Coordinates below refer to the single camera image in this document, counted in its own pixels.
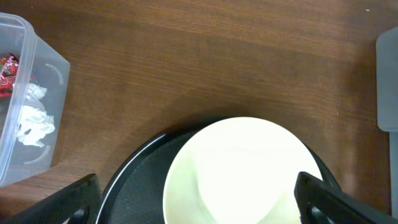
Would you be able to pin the red snack wrapper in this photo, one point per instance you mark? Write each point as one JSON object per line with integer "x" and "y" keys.
{"x": 9, "y": 69}

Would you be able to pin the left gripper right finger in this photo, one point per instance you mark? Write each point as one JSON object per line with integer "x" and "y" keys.
{"x": 319, "y": 202}

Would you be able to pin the round black tray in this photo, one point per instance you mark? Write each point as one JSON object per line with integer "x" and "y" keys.
{"x": 135, "y": 193}

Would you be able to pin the large beige plate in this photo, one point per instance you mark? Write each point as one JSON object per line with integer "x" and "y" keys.
{"x": 237, "y": 170}

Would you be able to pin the grey dishwasher rack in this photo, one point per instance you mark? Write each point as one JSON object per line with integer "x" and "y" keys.
{"x": 386, "y": 78}

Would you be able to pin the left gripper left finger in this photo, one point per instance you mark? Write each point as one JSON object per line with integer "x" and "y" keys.
{"x": 78, "y": 202}

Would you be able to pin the clear plastic bin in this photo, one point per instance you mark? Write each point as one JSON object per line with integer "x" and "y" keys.
{"x": 34, "y": 80}

